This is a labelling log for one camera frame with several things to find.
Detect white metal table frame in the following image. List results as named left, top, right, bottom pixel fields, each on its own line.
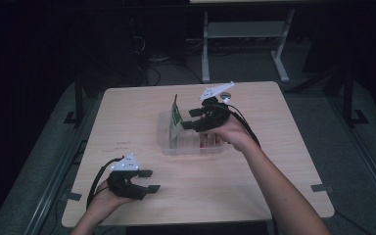
left=201, top=9, right=296, bottom=84

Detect person's left hand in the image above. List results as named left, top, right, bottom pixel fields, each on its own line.
left=88, top=180, right=135, bottom=217

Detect green and beige packet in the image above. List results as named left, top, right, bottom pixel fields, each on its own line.
left=168, top=93, right=184, bottom=150

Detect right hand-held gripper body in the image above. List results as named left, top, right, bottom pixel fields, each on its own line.
left=193, top=80, right=236, bottom=133

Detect black floor cables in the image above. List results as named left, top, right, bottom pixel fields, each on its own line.
left=133, top=32, right=204, bottom=86

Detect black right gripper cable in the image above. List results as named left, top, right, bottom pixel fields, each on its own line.
left=213, top=103, right=262, bottom=148

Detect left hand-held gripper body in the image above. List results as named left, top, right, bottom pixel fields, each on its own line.
left=106, top=153, right=150, bottom=201

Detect person's right hand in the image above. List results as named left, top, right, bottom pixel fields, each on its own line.
left=208, top=114, right=259, bottom=154

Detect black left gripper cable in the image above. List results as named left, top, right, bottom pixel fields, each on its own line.
left=85, top=156, right=125, bottom=210

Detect black metal stand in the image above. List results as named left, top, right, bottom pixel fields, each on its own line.
left=63, top=72, right=86, bottom=129
left=341, top=67, right=370, bottom=129

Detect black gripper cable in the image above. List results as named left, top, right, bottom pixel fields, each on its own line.
left=213, top=103, right=262, bottom=148
left=85, top=156, right=125, bottom=210

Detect black tape strip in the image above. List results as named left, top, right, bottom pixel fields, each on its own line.
left=61, top=191, right=83, bottom=202
left=309, top=183, right=335, bottom=194

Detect clear plastic container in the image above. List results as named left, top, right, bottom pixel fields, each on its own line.
left=156, top=109, right=227, bottom=157

